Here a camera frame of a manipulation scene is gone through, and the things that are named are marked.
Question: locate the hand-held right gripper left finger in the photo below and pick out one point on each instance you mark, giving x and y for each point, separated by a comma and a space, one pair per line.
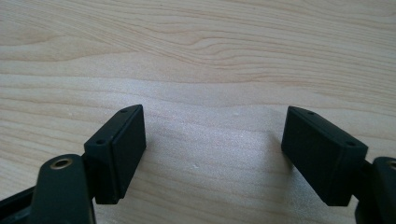
116, 155

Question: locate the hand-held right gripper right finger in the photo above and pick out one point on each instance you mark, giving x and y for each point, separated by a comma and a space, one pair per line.
323, 155

